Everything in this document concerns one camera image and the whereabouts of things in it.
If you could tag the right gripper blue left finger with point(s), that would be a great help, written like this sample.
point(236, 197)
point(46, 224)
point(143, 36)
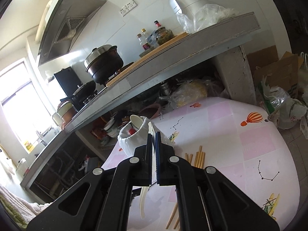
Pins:
point(101, 200)

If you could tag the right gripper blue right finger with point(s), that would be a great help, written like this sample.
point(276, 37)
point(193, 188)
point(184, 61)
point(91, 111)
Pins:
point(207, 200)

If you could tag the white shell-shaped rice scoop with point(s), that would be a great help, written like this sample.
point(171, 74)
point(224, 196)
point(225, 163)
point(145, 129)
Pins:
point(144, 190)

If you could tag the white ceramic soup spoon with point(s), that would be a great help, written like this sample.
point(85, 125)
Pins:
point(137, 122)

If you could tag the white plastic bag on holder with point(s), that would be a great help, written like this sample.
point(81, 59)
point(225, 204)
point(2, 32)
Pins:
point(129, 138)

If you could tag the stack of white bowls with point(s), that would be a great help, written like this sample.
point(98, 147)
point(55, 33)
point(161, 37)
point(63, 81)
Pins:
point(112, 128)

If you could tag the brown pot green lid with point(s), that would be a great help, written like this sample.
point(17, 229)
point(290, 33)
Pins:
point(66, 111)

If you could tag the pink plastic basin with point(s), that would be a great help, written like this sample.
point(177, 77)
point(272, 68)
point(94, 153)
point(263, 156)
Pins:
point(152, 111)

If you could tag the bag of yellow food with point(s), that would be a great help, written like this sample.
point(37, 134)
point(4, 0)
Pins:
point(189, 92)

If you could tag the plastic bags on floor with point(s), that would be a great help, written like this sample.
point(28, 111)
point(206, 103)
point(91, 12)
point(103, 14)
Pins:
point(283, 110)

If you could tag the black wok with lid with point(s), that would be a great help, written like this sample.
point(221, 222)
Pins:
point(81, 93)

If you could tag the large black stockpot steel lid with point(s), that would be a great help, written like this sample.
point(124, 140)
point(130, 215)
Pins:
point(102, 63)

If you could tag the cardboard box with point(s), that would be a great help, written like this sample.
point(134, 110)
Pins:
point(281, 72)

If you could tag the wooden cutting board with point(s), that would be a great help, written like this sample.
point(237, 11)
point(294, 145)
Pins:
point(147, 57)

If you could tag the small red label bottle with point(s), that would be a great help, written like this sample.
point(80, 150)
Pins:
point(143, 42)

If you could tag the yellow cap bottle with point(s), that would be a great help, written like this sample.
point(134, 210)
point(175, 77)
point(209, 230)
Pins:
point(146, 36)

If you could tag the clear plastic bag on counter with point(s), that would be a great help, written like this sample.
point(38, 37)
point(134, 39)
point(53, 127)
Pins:
point(206, 16)

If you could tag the range hood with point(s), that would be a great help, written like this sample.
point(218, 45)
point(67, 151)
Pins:
point(65, 24)

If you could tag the wall power outlets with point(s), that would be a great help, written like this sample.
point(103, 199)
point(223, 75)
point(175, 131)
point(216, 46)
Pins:
point(127, 8)

